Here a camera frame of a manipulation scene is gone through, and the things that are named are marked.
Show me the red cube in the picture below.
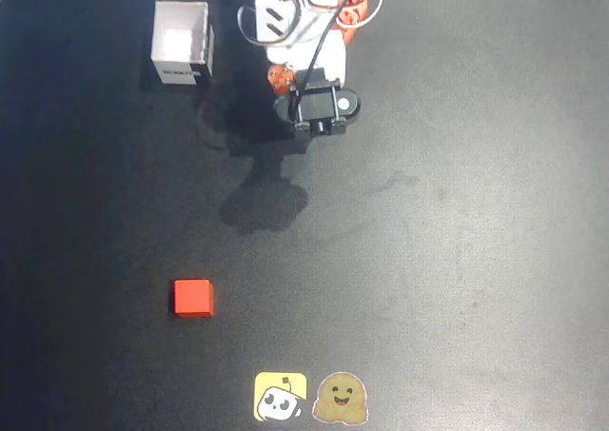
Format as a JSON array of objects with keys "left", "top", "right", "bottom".
[{"left": 169, "top": 278, "right": 216, "bottom": 319}]

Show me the white cardboard box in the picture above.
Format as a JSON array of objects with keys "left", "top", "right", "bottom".
[{"left": 149, "top": 0, "right": 216, "bottom": 88}]

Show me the black table mat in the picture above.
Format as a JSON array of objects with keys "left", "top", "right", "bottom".
[{"left": 0, "top": 0, "right": 609, "bottom": 431}]

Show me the yellow robot face sticker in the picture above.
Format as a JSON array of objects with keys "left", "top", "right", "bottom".
[{"left": 253, "top": 371, "right": 308, "bottom": 423}]

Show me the hugging face emoji sticker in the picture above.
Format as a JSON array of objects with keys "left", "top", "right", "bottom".
[{"left": 311, "top": 371, "right": 370, "bottom": 425}]

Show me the black camera cable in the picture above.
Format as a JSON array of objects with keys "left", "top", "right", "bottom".
[{"left": 287, "top": 0, "right": 358, "bottom": 123}]

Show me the black gripper-mounted camera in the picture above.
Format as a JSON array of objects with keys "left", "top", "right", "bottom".
[{"left": 272, "top": 68, "right": 363, "bottom": 142}]

